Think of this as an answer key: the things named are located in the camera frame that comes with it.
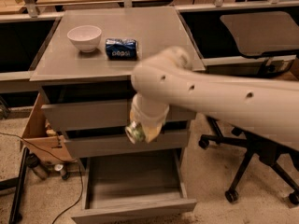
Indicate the blue pepsi can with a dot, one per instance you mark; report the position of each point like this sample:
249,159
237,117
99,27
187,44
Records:
121,48

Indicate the grey top drawer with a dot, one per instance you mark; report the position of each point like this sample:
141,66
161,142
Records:
88,115

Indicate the white bowl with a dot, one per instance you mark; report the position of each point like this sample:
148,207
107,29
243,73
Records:
85,38

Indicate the black office chair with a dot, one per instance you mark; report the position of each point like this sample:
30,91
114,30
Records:
258,34

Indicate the green soda can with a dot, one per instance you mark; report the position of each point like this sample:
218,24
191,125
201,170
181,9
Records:
135,132

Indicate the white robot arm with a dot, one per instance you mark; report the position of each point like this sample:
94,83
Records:
266,107

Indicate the grey drawer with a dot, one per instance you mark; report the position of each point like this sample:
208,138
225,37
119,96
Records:
88,115
120,144
132,186

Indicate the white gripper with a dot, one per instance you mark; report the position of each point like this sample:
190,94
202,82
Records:
146,118

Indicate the black stand leg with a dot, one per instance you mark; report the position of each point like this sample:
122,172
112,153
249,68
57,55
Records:
17,184

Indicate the brown cardboard box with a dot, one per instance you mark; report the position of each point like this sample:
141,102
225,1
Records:
41,139

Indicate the grey middle drawer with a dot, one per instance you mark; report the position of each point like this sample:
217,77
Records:
120,144

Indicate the small can on floor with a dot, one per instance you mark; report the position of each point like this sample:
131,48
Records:
61,169

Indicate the grey drawer cabinet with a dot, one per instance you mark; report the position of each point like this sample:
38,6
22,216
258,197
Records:
66,75

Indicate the metal bottle on floor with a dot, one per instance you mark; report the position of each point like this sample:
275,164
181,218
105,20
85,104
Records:
33,162

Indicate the grey bottom drawer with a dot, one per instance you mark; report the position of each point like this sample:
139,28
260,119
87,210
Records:
132,186

